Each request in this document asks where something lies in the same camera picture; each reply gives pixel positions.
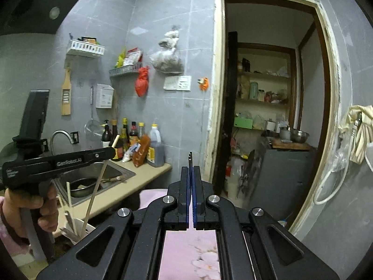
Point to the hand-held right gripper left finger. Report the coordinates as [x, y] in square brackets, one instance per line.
[185, 207]

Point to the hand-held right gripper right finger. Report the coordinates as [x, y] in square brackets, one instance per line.
[198, 213]

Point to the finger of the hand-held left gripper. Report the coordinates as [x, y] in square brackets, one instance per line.
[100, 157]

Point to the white utensil holder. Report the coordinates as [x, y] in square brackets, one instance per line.
[89, 229]

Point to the person's left hand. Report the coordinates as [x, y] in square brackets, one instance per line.
[17, 199]

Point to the steel sink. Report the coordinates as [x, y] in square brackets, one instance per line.
[116, 169]

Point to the dark pump bottle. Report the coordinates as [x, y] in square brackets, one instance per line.
[106, 137]

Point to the white packet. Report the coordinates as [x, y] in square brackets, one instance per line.
[129, 154]

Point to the grey pot lid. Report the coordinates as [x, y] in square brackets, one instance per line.
[5, 154]

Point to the mesh strainer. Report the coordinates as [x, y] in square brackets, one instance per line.
[93, 128]

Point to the yellow-capped sauce bottle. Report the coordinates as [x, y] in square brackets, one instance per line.
[125, 134]

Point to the black pan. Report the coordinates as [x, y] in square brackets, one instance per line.
[83, 188]

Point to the red-capped sauce bottle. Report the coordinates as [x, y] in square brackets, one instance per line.
[133, 135]

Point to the orange packet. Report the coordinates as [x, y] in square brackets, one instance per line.
[142, 151]

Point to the pink floral tablecloth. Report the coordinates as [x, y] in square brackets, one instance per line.
[189, 253]

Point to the chrome faucet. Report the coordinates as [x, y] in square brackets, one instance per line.
[58, 135]

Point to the pale-capped sauce bottle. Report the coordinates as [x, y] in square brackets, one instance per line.
[141, 131]

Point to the clear plastic jug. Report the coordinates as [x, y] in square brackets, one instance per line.
[234, 178]

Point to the large oil jug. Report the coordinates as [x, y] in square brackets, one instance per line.
[155, 151]

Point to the wooden grater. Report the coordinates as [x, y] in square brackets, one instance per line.
[66, 93]

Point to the red plastic bag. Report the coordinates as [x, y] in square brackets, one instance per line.
[142, 83]

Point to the grey cabinet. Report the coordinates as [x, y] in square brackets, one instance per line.
[288, 180]

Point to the yellow snack packet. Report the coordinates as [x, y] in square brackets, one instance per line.
[120, 59]

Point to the green box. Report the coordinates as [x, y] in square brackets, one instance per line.
[243, 123]

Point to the red snack packet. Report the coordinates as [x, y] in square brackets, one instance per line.
[133, 57]

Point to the dark wooden door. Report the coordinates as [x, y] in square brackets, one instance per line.
[228, 108]

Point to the small white pot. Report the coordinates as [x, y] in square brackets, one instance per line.
[271, 125]

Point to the wooden cutting board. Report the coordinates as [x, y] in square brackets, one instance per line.
[291, 145]

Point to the steel pot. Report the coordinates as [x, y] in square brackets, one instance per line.
[285, 134]

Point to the small brown box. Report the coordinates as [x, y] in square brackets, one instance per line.
[88, 40]

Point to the clear hanging plastic bag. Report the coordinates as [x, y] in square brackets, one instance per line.
[167, 59]

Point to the orange plug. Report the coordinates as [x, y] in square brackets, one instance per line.
[203, 84]

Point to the steel bowl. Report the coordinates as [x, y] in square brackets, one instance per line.
[300, 136]

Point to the green tumbler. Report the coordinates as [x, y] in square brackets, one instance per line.
[254, 91]

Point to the wooden pantry shelf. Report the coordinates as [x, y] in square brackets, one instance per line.
[265, 75]

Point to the crumpled clear plastic bag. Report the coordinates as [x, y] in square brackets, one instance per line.
[341, 157]

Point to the black range hood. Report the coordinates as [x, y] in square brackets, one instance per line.
[35, 8]

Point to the cream rubber gloves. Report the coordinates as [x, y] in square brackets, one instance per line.
[361, 145]

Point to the black wall socket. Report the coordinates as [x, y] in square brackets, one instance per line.
[75, 137]

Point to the white wall box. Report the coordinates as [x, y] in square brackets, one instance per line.
[105, 96]

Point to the metal wall shelf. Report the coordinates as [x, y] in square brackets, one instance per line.
[125, 70]

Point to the white wall switch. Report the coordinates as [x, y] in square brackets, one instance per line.
[170, 83]

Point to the white wall basket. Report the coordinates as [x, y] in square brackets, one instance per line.
[86, 49]

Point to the white wall socket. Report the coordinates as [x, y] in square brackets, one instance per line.
[184, 82]

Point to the white door frame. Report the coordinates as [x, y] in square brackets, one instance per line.
[214, 93]

